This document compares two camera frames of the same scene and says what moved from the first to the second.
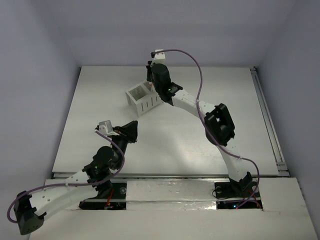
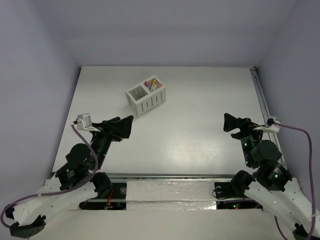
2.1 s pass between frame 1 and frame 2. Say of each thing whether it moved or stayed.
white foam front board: stayed
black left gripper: moved
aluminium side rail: stayed
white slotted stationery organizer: stayed
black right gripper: moved
